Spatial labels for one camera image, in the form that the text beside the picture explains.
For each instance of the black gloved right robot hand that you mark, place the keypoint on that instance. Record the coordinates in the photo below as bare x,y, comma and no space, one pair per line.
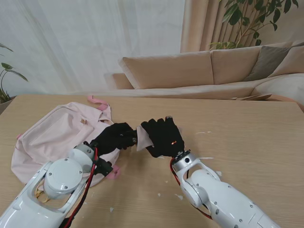
166,137

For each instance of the pink fabric backpack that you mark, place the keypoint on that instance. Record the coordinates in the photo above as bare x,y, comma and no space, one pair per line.
52,142

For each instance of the white sheer curtain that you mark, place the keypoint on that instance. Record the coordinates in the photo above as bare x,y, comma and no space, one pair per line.
83,42

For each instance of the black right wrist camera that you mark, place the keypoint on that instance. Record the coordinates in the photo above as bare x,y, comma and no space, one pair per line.
187,160

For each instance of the broad-leaved green plant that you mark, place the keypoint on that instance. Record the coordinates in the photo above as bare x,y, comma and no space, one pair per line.
14,71

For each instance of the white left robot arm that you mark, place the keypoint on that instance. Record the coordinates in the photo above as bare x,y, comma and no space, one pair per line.
61,183

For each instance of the white beanbag cushion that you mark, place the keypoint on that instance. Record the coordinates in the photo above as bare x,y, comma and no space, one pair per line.
280,88

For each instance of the beige pleated curtain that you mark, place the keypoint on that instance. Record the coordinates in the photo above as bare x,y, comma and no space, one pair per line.
204,23

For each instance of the long white paper strip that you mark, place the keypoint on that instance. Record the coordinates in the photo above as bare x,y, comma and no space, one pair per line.
206,158

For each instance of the flat brown cardboard piece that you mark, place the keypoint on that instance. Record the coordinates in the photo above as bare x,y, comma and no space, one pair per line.
256,97

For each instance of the tall small-leaved green plant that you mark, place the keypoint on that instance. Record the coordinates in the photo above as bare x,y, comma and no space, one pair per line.
237,14

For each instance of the grey sofa cushion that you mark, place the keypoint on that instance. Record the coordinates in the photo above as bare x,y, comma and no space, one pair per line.
266,61

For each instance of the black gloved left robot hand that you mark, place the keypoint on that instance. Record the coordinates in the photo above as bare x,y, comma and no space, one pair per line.
116,137

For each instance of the beige sofa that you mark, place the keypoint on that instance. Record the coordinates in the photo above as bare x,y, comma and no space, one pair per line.
166,71

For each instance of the pale pink glasses pouch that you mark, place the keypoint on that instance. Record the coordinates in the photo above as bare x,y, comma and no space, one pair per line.
142,141

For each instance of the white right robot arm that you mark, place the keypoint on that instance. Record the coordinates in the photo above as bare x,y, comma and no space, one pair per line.
218,197

